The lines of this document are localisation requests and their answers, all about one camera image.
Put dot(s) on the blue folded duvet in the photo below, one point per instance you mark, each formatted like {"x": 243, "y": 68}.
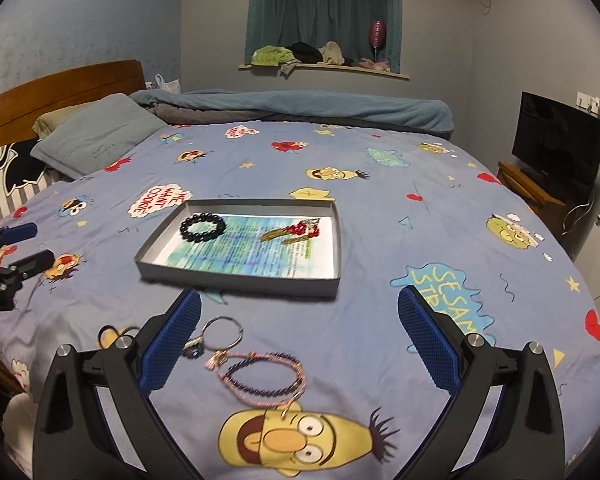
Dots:
{"x": 427, "y": 116}

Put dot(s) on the white plastic bag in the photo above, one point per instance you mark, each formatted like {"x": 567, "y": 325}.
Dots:
{"x": 172, "y": 86}

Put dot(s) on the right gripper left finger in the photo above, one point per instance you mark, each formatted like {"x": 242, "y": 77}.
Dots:
{"x": 72, "y": 439}

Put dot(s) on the silver bangle with charm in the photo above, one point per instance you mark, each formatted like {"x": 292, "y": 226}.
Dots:
{"x": 219, "y": 334}

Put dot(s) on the pink cloth on sill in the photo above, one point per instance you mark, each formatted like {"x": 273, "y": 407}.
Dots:
{"x": 376, "y": 66}

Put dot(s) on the blue cartoon bed sheet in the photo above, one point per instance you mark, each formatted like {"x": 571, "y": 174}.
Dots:
{"x": 412, "y": 210}

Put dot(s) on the olive green pillow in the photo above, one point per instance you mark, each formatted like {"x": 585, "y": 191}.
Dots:
{"x": 47, "y": 123}

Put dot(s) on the printed blue paper sheet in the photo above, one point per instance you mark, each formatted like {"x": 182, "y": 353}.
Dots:
{"x": 239, "y": 251}

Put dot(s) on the black television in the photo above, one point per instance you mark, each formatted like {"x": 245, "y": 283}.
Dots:
{"x": 559, "y": 143}

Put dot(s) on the wooden headboard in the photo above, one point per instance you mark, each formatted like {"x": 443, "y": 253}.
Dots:
{"x": 20, "y": 106}

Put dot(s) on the striped black white pillow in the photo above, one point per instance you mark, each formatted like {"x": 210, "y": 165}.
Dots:
{"x": 22, "y": 176}

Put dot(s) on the dark teal curtain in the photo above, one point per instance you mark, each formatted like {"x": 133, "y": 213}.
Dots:
{"x": 284, "y": 22}

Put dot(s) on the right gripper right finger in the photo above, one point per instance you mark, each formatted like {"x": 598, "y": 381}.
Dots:
{"x": 503, "y": 419}

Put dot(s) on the grey shallow cardboard tray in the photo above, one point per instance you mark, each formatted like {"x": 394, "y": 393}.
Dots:
{"x": 200, "y": 220}

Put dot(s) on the red bead gold tassel jewelry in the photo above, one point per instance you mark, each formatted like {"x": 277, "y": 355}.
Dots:
{"x": 294, "y": 233}

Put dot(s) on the wooden window sill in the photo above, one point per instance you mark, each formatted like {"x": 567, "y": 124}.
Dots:
{"x": 329, "y": 68}

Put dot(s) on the green cloth on sill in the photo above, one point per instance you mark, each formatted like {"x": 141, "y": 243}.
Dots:
{"x": 272, "y": 56}

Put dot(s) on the grey blue pillow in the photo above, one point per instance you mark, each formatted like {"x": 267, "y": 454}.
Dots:
{"x": 96, "y": 136}

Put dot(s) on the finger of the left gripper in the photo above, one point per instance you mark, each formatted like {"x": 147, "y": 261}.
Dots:
{"x": 16, "y": 234}
{"x": 34, "y": 264}

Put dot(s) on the wooden tv stand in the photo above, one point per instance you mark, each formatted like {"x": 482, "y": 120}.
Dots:
{"x": 551, "y": 210}

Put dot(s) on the pink balloon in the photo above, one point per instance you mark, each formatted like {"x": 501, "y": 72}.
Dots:
{"x": 377, "y": 37}

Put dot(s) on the black cloth on sill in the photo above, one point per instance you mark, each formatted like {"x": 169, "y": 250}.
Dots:
{"x": 305, "y": 53}

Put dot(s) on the beige cloth on sill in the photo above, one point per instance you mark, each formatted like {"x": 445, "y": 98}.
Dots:
{"x": 331, "y": 54}

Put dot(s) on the white wall power strip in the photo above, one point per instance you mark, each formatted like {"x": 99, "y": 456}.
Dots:
{"x": 588, "y": 103}

